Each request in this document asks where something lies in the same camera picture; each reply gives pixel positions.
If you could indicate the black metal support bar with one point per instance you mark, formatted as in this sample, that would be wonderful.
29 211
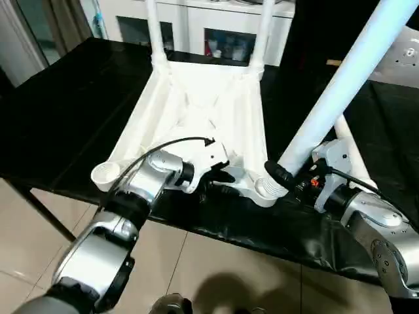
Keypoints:
46 209

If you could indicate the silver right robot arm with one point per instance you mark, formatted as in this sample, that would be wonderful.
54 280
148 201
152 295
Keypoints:
376 222

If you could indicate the white plastic table leg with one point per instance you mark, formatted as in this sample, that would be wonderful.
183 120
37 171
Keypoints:
156 32
343 81
353 153
262 36

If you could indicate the white glass-door cabinet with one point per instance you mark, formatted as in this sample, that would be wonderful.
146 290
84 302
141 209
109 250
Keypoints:
196 19

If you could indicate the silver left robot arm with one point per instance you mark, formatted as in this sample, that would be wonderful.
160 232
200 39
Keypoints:
124 202

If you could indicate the white pipe with blue clip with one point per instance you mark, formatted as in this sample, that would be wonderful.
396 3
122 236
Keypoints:
99 19

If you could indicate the grey framed glass door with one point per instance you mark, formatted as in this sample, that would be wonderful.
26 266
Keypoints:
19 32

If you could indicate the beige curtain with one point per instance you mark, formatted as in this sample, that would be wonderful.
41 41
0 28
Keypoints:
65 23

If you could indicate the black work mat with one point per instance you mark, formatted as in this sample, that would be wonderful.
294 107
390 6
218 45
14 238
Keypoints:
65 114

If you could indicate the black box with gold label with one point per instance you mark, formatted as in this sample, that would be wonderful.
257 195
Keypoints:
314 32

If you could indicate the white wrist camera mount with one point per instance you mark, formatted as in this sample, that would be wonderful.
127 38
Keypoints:
337 153
212 157

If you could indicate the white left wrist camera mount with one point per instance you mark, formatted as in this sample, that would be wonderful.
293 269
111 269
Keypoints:
212 157

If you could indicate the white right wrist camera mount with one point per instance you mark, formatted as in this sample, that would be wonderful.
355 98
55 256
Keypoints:
337 153

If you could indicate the grey cushion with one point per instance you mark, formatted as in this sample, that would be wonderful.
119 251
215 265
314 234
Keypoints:
399 59

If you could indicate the dark robot left foot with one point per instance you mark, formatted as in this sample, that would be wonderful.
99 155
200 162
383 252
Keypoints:
170 304

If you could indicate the white plastic table top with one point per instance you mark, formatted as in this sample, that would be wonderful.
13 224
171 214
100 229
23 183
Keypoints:
196 108

